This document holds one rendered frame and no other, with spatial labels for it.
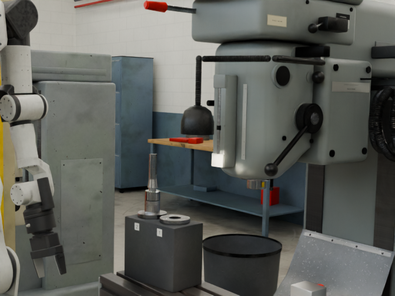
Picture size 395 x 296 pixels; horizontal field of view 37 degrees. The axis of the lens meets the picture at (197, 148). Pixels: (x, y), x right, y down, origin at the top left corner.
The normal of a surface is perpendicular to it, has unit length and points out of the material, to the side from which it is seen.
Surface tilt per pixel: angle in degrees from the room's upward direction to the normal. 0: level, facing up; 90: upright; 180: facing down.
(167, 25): 90
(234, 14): 90
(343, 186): 90
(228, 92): 90
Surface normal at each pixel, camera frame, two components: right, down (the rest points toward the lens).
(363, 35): 0.63, 0.09
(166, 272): -0.69, 0.05
